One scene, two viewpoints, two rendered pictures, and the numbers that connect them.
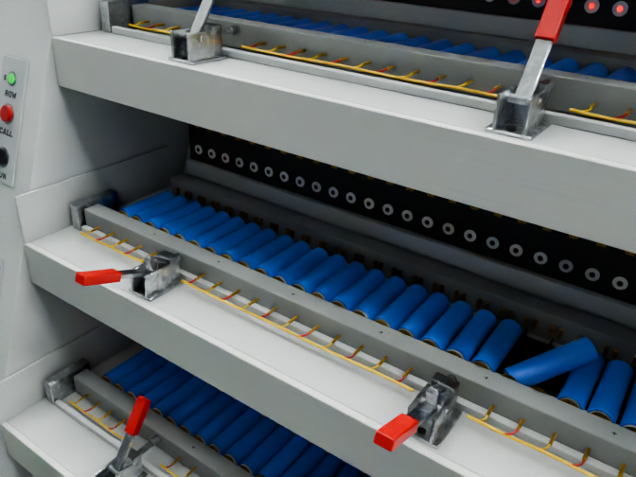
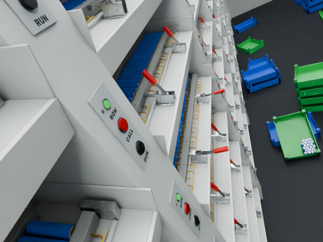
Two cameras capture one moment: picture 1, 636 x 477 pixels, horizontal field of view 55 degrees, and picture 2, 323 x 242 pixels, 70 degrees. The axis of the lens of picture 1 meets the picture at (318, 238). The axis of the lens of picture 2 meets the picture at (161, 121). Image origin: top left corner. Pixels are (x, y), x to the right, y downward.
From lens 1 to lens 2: 0.84 m
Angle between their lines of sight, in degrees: 85
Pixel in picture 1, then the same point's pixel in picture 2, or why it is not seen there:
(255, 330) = (199, 130)
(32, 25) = (163, 168)
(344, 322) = (192, 111)
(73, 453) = (226, 219)
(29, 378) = not seen: outside the picture
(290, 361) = (204, 121)
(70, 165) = not seen: hidden behind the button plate
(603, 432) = (194, 81)
